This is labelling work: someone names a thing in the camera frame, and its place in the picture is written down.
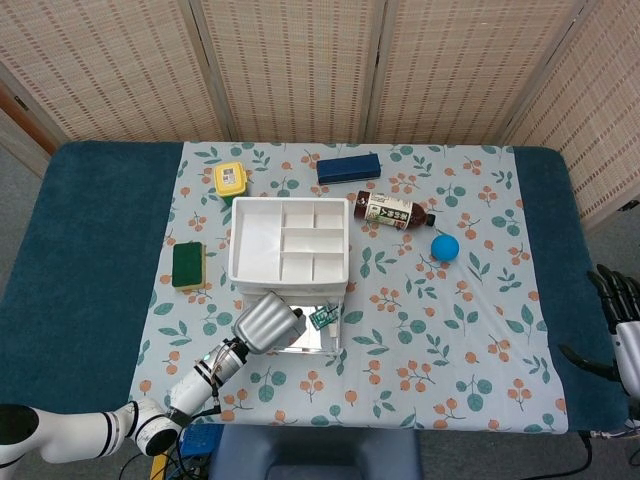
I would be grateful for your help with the teal table cover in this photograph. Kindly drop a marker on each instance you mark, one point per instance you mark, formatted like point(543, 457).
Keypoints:
point(75, 275)

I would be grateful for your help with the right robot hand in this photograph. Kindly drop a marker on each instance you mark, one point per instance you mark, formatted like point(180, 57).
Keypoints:
point(627, 350)

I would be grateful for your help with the white drawer organizer box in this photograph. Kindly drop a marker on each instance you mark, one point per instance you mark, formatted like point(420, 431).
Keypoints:
point(255, 240)

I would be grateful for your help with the brown tea bottle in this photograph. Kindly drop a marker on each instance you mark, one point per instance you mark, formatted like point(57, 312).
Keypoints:
point(390, 210)

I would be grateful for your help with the floral fruit print tablecloth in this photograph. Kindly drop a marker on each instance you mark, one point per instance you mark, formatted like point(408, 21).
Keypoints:
point(400, 360)

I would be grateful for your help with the blue ball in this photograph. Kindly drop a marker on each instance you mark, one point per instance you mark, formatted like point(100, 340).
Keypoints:
point(445, 248)

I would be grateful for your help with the dark blue rectangular box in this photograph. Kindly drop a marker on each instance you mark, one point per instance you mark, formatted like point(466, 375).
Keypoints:
point(347, 169)

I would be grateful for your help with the blue electronics box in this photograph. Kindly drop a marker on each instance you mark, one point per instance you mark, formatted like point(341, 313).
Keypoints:
point(200, 442)

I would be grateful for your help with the green and yellow sponge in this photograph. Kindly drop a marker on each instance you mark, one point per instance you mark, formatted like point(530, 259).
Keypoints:
point(189, 265)

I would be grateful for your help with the woven folding screen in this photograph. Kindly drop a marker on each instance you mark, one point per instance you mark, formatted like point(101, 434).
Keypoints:
point(300, 65)

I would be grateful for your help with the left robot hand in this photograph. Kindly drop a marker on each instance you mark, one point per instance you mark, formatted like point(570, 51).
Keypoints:
point(262, 322)

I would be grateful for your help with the clear plastic container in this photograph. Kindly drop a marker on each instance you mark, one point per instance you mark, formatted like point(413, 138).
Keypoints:
point(312, 341)

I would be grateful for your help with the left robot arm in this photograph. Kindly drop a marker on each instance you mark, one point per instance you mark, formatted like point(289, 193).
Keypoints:
point(195, 387)

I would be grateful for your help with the yellow lidded container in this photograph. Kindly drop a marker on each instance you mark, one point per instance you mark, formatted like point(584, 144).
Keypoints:
point(230, 177)

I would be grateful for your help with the brown wooden door frame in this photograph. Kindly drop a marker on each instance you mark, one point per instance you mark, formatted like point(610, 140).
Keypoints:
point(25, 120)

